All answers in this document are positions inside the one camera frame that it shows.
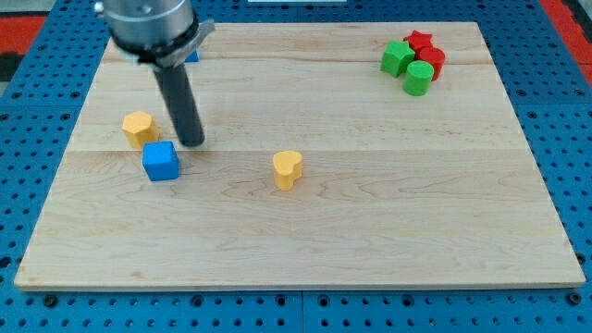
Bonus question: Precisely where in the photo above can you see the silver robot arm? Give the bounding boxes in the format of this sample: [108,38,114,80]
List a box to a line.
[93,0,215,68]

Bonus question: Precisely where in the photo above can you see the blue triangle block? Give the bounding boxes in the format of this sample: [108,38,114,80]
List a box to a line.
[185,51,200,63]

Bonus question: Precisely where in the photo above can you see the yellow hexagon block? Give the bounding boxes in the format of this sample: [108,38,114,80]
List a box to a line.
[121,111,160,149]

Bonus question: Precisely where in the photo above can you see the yellow heart block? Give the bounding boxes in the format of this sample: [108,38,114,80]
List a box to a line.
[272,151,303,191]

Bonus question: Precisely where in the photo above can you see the wooden board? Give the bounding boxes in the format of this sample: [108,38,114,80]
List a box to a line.
[15,22,586,291]

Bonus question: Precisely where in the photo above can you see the blue cube block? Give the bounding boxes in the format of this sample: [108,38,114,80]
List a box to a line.
[142,141,179,181]

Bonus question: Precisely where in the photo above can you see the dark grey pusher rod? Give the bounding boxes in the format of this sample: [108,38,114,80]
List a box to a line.
[154,64,205,147]

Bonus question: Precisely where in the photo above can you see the green star block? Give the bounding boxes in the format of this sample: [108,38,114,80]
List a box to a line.
[380,41,415,78]

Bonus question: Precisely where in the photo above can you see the green cylinder block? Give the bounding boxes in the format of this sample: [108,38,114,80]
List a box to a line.
[402,60,435,96]

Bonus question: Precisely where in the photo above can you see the red star block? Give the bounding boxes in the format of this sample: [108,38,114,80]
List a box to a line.
[403,30,433,54]

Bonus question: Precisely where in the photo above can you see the red cylinder block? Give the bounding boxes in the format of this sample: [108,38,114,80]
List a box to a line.
[418,46,446,81]

